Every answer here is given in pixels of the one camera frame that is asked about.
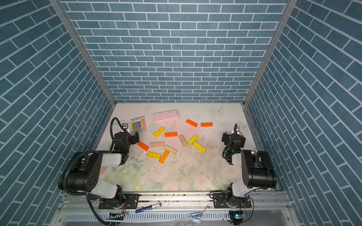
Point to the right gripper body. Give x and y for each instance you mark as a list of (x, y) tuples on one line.
[(227, 137)]

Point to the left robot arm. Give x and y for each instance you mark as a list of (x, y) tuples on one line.
[(82, 175)]

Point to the yellow block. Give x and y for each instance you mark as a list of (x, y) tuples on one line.
[(193, 139), (199, 147), (153, 155), (159, 132)]

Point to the aluminium rail frame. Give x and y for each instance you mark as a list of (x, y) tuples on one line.
[(268, 207)]

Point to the pink pencil case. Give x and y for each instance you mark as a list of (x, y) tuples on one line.
[(166, 116)]

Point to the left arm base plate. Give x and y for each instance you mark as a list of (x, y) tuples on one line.
[(126, 201)]

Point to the orange block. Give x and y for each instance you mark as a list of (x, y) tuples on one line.
[(206, 124), (171, 134), (164, 156), (143, 146), (192, 123)]

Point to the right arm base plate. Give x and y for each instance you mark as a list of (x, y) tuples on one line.
[(223, 201)]

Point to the coloured marker box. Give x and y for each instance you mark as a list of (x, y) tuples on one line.
[(139, 124)]

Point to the blue screwdriver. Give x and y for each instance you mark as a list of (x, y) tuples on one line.
[(149, 207)]

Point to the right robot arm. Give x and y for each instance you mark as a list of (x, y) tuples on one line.
[(256, 169)]

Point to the natural wood block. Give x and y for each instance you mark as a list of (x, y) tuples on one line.
[(157, 144), (170, 149), (183, 140)]

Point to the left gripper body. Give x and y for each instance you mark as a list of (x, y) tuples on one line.
[(130, 141)]

